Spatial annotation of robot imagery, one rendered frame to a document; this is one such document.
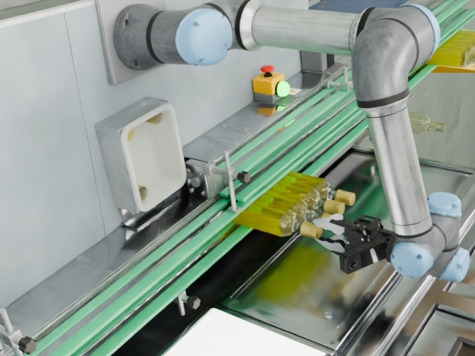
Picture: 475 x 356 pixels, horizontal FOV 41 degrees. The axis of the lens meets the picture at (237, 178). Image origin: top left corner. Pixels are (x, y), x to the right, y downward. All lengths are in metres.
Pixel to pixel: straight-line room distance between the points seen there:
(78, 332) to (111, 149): 0.41
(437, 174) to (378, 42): 1.02
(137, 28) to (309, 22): 0.37
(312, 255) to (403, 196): 0.53
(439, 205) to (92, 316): 0.75
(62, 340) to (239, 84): 0.91
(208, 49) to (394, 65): 0.41
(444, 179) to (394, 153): 0.91
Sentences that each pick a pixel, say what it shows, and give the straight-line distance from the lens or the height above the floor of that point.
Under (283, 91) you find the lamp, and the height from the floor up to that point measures 0.85.
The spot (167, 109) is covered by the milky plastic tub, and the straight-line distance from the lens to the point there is 1.52.
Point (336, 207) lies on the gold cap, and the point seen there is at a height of 1.15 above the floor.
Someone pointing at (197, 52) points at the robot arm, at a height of 0.99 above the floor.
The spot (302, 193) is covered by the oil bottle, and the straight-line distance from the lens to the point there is 1.67.
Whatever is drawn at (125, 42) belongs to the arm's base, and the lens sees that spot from 1.46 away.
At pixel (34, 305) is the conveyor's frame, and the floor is 0.81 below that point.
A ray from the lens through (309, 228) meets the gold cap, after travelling 1.56.
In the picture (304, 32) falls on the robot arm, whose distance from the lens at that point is 1.36.
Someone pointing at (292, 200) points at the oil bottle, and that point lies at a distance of 1.65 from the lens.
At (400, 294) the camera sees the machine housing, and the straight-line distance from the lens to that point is 1.58.
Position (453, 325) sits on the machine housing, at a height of 1.49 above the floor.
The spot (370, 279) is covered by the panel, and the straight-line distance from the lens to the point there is 1.62.
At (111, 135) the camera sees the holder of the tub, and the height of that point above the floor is 0.80.
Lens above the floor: 1.85
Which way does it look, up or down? 34 degrees down
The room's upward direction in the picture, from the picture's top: 104 degrees clockwise
